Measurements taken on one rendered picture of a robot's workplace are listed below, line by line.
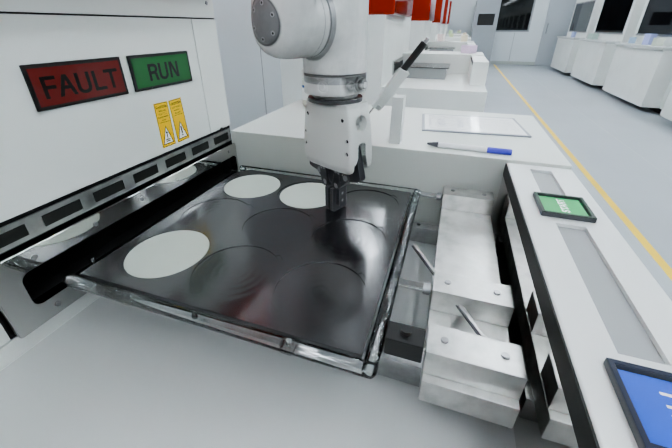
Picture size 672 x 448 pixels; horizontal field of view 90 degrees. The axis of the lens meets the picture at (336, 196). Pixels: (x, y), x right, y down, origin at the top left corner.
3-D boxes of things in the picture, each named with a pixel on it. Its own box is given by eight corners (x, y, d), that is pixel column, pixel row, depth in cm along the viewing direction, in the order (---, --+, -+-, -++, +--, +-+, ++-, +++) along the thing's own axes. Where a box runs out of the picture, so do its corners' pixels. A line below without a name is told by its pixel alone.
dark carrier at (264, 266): (80, 277, 40) (79, 273, 39) (242, 171, 69) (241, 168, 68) (361, 359, 30) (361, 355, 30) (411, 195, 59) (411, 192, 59)
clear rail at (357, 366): (62, 287, 39) (57, 278, 38) (74, 279, 40) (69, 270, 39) (375, 385, 28) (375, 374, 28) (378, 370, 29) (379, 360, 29)
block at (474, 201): (440, 208, 57) (443, 192, 56) (441, 199, 60) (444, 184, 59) (490, 215, 55) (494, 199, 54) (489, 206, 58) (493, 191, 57)
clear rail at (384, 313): (359, 380, 29) (359, 369, 28) (413, 194, 60) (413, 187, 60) (375, 385, 28) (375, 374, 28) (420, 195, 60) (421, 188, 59)
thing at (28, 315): (11, 336, 38) (-31, 270, 33) (234, 182, 75) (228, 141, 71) (22, 340, 37) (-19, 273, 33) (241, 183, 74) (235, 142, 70)
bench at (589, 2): (562, 76, 869) (589, -15, 778) (547, 68, 1021) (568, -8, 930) (611, 78, 838) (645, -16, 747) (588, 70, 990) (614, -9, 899)
